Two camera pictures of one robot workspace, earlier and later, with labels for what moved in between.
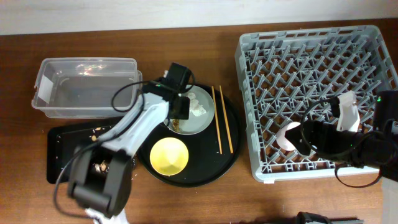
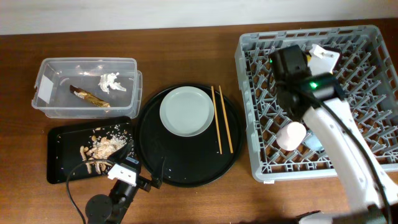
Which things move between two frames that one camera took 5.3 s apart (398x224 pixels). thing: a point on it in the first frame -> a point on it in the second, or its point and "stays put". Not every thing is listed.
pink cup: (282, 141) stays put
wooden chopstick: (216, 119) stays put
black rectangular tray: (61, 142) stays put
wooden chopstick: (231, 151) stays put
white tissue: (194, 107) -> (107, 79)
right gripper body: (332, 144) -> (281, 100)
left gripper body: (184, 109) -> (143, 183)
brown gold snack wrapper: (175, 124) -> (84, 94)
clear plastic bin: (87, 88) stays put
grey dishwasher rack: (291, 76) stays put
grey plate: (195, 124) stays put
